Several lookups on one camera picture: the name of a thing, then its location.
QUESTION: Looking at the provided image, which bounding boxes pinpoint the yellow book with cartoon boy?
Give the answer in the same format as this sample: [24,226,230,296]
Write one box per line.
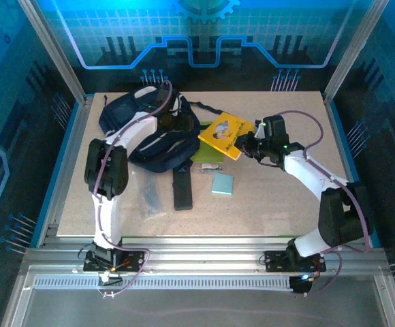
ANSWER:
[197,111,256,161]

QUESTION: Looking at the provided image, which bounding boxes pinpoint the navy blue backpack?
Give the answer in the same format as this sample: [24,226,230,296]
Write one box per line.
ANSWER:
[98,84,225,174]

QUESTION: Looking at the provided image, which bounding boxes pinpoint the green book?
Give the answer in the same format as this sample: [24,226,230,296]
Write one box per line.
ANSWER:
[189,121,226,165]

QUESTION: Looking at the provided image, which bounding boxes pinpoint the light blue notepad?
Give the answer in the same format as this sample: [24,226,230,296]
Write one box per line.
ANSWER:
[211,171,235,196]

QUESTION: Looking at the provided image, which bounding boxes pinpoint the black pencil case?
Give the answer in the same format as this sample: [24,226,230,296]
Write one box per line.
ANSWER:
[172,168,194,211]

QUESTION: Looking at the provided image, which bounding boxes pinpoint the clear plastic bag of pens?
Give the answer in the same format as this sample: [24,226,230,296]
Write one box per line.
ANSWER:
[139,168,168,221]

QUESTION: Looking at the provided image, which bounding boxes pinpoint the black controller box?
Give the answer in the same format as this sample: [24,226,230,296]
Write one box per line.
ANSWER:
[288,274,313,295]

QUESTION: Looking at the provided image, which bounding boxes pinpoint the steel front panel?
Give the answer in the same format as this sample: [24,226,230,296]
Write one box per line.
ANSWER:
[0,265,395,327]

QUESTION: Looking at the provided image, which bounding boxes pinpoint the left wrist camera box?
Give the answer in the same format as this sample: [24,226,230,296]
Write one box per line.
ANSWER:
[155,86,173,103]

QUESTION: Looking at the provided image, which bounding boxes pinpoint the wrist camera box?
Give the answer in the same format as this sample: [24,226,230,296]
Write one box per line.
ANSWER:
[261,114,289,144]
[155,86,173,103]

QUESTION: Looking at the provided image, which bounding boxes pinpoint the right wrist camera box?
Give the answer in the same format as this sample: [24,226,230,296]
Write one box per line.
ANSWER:
[261,114,289,144]

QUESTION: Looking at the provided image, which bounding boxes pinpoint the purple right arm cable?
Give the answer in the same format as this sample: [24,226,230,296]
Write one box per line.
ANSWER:
[274,110,373,296]

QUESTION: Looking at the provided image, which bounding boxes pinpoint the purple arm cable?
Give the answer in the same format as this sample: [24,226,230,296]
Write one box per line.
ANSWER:
[274,110,373,296]
[93,80,174,298]

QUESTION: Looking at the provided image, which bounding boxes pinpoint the aluminium side rail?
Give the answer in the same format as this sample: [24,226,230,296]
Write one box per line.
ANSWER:
[37,97,95,248]

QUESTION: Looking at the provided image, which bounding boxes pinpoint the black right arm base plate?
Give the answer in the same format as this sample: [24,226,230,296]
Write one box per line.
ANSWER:
[264,250,327,273]

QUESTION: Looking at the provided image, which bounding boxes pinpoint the aluminium front rail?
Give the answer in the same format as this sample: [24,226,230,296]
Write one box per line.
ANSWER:
[20,236,391,273]

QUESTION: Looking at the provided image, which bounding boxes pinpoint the aluminium left frame post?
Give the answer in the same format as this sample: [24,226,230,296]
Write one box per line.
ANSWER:
[16,0,95,105]

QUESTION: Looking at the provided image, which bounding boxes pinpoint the aluminium frame post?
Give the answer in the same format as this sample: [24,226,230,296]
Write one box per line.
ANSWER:
[322,0,392,103]
[16,0,95,105]

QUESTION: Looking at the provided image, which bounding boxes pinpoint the aluminium right frame post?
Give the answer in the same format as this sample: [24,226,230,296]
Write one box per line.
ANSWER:
[322,0,392,103]

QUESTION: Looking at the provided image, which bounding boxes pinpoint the slotted cable duct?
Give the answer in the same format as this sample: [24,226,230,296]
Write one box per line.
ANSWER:
[32,276,296,290]

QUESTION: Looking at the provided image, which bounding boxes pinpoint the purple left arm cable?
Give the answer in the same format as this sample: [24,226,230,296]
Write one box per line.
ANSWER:
[93,80,174,298]

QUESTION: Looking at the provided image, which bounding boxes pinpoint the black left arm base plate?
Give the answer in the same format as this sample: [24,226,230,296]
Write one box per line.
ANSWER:
[82,249,144,273]

